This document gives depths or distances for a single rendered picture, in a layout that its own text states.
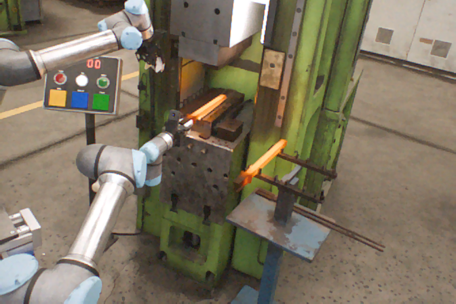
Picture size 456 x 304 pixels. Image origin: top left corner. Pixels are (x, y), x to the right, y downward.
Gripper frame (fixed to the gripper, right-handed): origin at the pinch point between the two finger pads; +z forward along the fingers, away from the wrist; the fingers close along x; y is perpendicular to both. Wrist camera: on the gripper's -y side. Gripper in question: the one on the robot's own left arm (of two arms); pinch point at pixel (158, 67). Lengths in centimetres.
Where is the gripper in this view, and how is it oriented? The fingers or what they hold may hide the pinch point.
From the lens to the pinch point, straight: 191.2
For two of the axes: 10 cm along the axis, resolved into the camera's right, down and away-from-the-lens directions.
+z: 1.0, 6.1, 7.9
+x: 9.1, 2.7, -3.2
